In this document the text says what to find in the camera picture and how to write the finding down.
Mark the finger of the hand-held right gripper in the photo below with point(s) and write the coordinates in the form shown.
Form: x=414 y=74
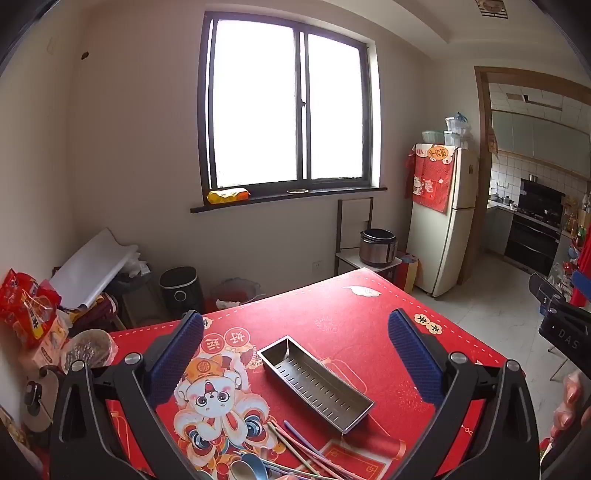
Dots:
x=551 y=295
x=582 y=288

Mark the cream refrigerator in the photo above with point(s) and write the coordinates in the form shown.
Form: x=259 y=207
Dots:
x=461 y=240

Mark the red printed cloth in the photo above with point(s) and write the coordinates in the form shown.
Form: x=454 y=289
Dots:
x=431 y=180

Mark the dark wooden window sill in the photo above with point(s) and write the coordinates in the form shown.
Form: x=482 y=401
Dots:
x=286 y=199

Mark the dark framed window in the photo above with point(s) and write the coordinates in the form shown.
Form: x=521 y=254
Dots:
x=291 y=106

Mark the green plastic basin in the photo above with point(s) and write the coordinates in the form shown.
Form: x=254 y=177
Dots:
x=432 y=136

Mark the ceiling vent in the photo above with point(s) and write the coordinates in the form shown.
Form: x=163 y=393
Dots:
x=491 y=8

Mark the wall socket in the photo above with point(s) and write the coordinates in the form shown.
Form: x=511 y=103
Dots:
x=317 y=266

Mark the grey wall cabinets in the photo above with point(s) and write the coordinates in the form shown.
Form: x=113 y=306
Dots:
x=531 y=136

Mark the yellow snack packet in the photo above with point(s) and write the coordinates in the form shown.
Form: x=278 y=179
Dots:
x=228 y=195

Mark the black air fryer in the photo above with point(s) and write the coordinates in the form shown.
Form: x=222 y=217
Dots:
x=181 y=290

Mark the metal shelf rack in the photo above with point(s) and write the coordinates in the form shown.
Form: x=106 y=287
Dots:
x=351 y=258

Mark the beige snack carton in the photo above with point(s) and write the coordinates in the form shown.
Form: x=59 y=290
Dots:
x=48 y=344

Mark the blue plastic spoon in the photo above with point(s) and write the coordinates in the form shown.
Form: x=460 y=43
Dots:
x=254 y=466

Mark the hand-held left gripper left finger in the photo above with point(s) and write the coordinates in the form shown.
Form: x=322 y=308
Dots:
x=178 y=355

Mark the person's right hand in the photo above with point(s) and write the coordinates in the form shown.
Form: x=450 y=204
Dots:
x=572 y=406

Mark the bin with plastic bag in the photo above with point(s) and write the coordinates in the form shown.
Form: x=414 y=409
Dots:
x=235 y=295

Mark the black kitchen stove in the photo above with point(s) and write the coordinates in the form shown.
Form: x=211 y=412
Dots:
x=531 y=242

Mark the silver rice cooker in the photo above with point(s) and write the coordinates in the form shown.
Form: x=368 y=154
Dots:
x=377 y=247

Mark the wooden door frame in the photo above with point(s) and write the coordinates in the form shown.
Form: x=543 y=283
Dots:
x=482 y=138

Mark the white rolled sheet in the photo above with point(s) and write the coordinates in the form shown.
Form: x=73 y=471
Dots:
x=90 y=267

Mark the red printed table mat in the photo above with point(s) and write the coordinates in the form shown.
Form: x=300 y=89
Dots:
x=332 y=314

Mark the red snack bag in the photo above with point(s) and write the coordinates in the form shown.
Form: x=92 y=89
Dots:
x=25 y=304

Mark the black range hood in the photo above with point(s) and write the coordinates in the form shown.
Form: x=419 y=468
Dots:
x=540 y=196

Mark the brown cardboard box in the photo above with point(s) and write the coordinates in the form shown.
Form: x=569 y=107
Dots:
x=136 y=300

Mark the clear plastic container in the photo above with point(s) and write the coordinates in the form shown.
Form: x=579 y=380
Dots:
x=455 y=131

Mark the pile of pastel chopsticks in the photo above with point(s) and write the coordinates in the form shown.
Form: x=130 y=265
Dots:
x=295 y=450

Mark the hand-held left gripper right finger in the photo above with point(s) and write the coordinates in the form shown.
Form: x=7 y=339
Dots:
x=413 y=355

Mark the stainless steel cutlery tray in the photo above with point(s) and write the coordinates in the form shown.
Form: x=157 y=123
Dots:
x=314 y=383

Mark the bowl covered with plastic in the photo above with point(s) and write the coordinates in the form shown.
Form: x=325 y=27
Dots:
x=87 y=350

